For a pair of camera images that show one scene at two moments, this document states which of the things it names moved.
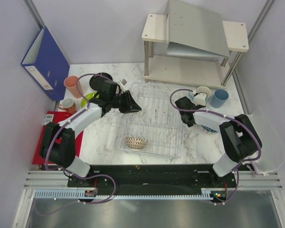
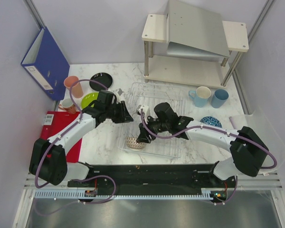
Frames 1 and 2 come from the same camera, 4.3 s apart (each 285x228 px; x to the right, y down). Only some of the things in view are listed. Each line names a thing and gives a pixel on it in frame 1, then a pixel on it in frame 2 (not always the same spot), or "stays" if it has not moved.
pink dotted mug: [68, 105] stays
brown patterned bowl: [137, 143] stays
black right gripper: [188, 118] -> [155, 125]
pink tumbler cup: [70, 82] stays
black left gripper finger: [134, 107] -> [126, 117]
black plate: [97, 82] stays
